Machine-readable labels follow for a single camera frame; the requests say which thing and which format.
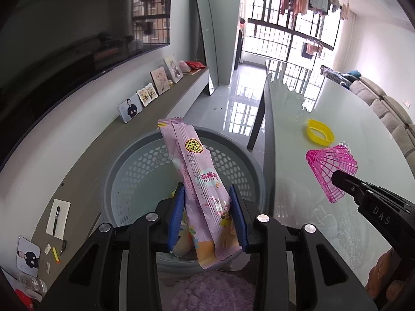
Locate pink snack packet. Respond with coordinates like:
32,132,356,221
157,117,244,270

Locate clear plastic bottle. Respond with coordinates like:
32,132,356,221
16,272,47,294

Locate ornate white photo frame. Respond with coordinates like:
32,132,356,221
137,83,159,107

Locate grey perforated plastic basket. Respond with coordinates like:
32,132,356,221
101,126,271,276

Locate barred balcony window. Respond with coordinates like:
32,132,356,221
241,0,341,68

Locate clothes on low rack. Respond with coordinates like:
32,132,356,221
301,39,325,59

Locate yellow plastic ring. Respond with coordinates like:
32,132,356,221
306,119,336,146

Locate beige sofa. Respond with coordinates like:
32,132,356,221
349,76,415,166

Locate red printed card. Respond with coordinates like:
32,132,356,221
15,290,34,311

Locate white portrait photo frame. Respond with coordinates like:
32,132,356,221
164,55,184,83

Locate person's right hand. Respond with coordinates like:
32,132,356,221
365,249,406,300

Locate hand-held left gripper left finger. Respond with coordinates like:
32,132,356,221
38,183,186,311

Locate rounded photo frame dark suit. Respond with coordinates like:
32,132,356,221
16,236,41,272

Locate tall black-framed mirror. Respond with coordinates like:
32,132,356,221
193,0,219,96

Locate blue plaid bag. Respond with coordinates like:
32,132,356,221
320,65,351,86

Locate photo frame man in suit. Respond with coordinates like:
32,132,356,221
117,94,143,124

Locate pale portrait photo frame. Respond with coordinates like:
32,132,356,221
150,66,171,95

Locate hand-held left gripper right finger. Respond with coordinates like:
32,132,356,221
229,184,378,311

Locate purple fluffy cushion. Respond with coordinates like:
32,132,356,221
170,270,257,311

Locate pink plastic mesh basket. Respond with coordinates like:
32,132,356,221
306,144,359,203

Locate white paper sheet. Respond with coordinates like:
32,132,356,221
46,199,71,240

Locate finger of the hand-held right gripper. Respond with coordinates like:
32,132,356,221
331,170,370,203

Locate long grey television cabinet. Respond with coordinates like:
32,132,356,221
31,66,210,299

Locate black pen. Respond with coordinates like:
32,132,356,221
52,206,61,236

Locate dark table leg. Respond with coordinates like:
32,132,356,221
247,81,270,150

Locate large black television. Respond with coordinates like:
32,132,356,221
0,0,174,169

